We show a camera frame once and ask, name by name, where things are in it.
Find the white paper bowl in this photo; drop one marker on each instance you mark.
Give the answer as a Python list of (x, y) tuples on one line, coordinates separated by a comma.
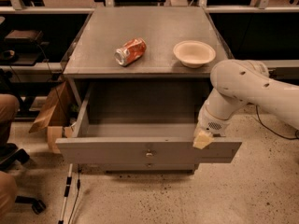
[(194, 54)]

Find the black device on shelf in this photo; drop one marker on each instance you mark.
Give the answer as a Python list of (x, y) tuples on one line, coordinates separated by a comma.
[(22, 48)]

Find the grey top drawer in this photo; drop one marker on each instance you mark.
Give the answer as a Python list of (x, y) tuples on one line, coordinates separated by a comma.
[(132, 122)]

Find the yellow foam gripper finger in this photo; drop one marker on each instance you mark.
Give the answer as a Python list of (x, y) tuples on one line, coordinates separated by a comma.
[(202, 139)]

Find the white black striped pole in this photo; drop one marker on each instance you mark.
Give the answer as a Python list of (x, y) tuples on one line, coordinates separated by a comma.
[(68, 183)]

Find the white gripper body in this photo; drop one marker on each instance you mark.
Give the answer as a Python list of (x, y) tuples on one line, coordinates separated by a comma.
[(209, 123)]

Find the crushed orange soda can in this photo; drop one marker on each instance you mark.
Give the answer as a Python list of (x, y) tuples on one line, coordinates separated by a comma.
[(130, 51)]

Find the metal railing frame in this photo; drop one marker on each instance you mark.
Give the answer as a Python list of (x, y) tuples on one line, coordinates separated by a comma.
[(149, 3)]

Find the grey bottom drawer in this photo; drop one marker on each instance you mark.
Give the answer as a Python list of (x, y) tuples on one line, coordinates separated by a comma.
[(147, 167)]

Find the cardboard box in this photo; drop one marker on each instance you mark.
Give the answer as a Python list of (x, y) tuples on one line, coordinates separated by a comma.
[(54, 116)]

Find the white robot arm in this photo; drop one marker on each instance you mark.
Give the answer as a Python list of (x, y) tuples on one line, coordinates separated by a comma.
[(236, 83)]

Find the grey drawer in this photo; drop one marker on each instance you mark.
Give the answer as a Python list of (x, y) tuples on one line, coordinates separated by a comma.
[(132, 122), (147, 167)]

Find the grey drawer cabinet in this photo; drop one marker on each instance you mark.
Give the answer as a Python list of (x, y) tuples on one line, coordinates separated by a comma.
[(161, 28)]

